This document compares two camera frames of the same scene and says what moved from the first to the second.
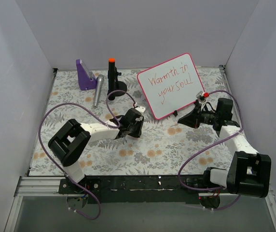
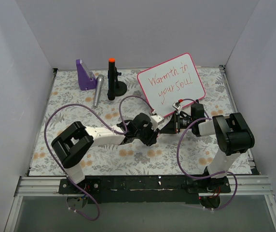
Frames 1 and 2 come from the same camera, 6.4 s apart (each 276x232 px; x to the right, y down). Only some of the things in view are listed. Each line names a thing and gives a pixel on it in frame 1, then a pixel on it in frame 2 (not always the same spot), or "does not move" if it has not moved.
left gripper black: [136, 129] -> [151, 136]
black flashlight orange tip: [111, 79] does not move
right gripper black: [198, 118] -> [174, 123]
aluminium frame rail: [39, 186] does not move
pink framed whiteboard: [171, 86] does not move
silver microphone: [100, 81] does not move
